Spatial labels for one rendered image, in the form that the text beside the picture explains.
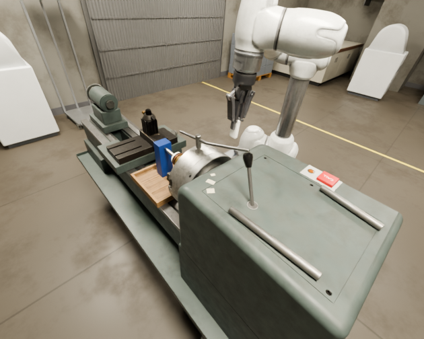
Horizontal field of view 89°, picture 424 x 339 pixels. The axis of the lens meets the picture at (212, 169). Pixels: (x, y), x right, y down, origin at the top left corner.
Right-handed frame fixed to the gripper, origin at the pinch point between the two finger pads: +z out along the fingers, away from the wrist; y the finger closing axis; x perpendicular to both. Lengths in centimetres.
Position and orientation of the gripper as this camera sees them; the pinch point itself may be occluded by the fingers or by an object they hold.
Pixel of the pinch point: (234, 128)
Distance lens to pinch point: 82.7
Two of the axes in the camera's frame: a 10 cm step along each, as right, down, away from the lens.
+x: 6.7, 5.0, -5.5
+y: -7.4, 3.3, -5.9
